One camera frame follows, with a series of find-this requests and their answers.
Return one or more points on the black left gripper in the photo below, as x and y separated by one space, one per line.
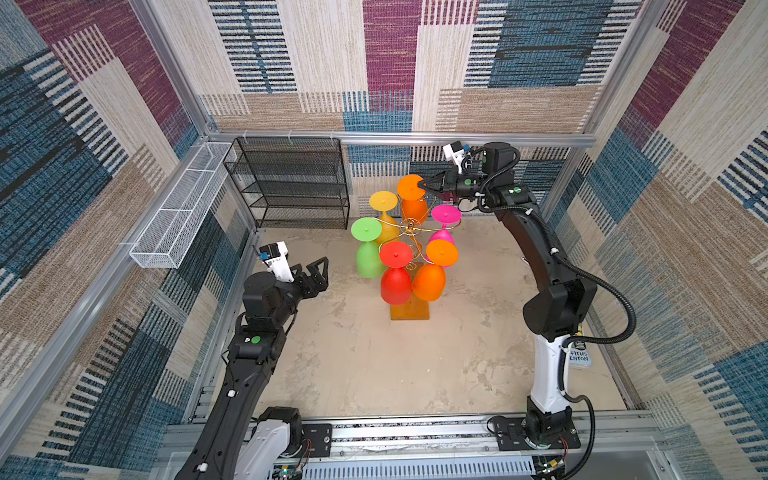
317 285

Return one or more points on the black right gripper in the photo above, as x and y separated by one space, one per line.
447 179

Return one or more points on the magenta plastic wine glass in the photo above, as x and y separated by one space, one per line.
448 216

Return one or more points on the dark orange plastic wine glass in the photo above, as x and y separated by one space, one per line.
413 204

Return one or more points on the light orange plastic wine glass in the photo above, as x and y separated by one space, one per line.
430 280

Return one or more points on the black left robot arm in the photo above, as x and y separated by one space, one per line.
228 447

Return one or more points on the yellow plastic wine glass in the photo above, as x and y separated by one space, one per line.
383 202

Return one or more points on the green plastic wine glass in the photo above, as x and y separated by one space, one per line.
367 231

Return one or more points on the red plastic wine glass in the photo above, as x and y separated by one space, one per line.
396 284

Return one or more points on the black mesh shelf rack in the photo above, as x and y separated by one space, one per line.
291 182

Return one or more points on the treehouse paperback book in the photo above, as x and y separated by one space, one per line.
580 358

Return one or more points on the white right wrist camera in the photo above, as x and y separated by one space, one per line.
458 154

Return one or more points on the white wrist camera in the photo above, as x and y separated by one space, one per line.
458 154
275 257

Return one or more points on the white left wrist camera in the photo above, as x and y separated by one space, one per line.
275 257

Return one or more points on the gold wire wine glass rack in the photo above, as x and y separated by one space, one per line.
416 237

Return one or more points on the white wire wall basket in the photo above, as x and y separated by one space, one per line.
167 238

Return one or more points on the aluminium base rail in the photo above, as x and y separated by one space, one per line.
608 445

